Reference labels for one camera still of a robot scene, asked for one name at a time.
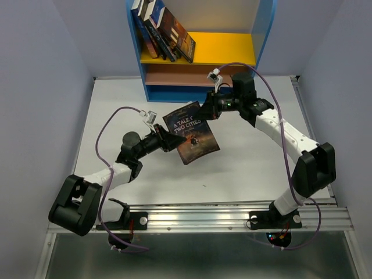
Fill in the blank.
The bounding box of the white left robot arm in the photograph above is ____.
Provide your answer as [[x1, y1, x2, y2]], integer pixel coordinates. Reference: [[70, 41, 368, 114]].
[[48, 124, 187, 236]]

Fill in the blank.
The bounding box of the aluminium rail frame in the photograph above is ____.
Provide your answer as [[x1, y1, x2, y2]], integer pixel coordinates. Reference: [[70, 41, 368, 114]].
[[36, 75, 363, 279]]

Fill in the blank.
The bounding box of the Three Days to See book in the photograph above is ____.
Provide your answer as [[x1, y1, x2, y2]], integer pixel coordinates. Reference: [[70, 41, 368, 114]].
[[141, 1, 171, 60]]

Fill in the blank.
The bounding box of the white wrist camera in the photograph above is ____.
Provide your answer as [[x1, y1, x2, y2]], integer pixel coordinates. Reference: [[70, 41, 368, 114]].
[[139, 110, 158, 126], [207, 68, 223, 93]]

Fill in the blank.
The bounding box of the Jane Eyre blue book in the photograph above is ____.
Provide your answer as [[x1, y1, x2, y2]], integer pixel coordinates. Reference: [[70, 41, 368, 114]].
[[131, 1, 159, 59]]

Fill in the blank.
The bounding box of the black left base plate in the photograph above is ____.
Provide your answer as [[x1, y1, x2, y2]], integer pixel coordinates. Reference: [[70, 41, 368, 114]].
[[104, 212, 148, 231]]

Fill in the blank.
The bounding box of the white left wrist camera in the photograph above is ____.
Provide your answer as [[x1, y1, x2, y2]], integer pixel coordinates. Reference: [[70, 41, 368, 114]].
[[139, 110, 158, 126]]

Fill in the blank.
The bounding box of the Animal Farm book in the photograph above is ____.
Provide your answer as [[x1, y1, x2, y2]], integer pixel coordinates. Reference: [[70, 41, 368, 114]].
[[149, 0, 175, 59]]

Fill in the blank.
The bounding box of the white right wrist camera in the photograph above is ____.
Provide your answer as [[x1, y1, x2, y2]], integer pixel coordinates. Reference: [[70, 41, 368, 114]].
[[207, 68, 223, 93]]

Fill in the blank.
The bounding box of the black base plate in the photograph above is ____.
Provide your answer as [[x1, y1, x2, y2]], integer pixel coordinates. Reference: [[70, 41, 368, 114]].
[[104, 212, 148, 231], [248, 210, 302, 230]]

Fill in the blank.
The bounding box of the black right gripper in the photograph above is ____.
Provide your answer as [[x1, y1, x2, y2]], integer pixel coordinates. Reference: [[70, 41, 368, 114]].
[[191, 89, 242, 121]]

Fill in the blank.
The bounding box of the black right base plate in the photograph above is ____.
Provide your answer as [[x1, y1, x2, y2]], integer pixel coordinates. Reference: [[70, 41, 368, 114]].
[[248, 210, 302, 230]]

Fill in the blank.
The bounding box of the Kate DiCamillo dark book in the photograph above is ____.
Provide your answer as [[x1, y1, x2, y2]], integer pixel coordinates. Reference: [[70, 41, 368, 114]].
[[156, 7, 196, 63]]

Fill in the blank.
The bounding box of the blue bookshelf with coloured shelves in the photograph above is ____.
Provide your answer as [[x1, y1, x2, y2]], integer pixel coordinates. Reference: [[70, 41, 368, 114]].
[[126, 1, 277, 103]]

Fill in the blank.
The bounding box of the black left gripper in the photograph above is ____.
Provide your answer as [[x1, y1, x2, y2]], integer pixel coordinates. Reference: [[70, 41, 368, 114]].
[[135, 123, 186, 160]]

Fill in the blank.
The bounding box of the dark purple cover book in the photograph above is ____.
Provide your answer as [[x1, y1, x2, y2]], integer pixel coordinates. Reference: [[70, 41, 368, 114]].
[[163, 101, 220, 165]]

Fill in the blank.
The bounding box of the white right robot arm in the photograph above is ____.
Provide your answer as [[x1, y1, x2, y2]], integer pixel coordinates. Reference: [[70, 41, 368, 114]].
[[194, 73, 336, 228]]

